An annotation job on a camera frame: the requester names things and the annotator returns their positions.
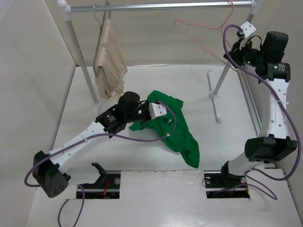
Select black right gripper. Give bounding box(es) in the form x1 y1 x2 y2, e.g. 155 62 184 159
224 36 267 69

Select pink wire hanger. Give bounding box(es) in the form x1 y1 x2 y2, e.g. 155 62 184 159
173 0 237 72

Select green t shirt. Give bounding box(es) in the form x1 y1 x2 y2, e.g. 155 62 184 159
129 90 200 168

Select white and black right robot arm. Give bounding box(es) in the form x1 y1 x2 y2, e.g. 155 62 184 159
219 31 298 186

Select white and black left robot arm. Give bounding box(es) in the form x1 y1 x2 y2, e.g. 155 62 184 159
32 91 151 198

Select beige cloth on hanger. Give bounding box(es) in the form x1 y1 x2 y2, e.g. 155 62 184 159
95 19 127 99

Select grey hanger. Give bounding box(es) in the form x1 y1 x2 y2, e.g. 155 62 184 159
93 4 111 77

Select white metal clothes rack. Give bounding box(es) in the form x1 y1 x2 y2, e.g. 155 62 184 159
56 0 262 115

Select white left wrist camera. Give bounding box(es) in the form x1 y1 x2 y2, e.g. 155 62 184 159
149 103 167 120

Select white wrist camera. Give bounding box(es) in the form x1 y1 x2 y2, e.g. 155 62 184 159
239 21 257 39
149 103 167 120

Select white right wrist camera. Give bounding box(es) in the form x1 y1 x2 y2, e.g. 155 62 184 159
239 21 257 39

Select aluminium rail on right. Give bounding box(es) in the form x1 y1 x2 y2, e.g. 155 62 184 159
236 66 276 169

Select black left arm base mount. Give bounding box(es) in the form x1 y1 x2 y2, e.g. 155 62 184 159
76 163 121 200

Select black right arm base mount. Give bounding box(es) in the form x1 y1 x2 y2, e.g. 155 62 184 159
202 162 250 199

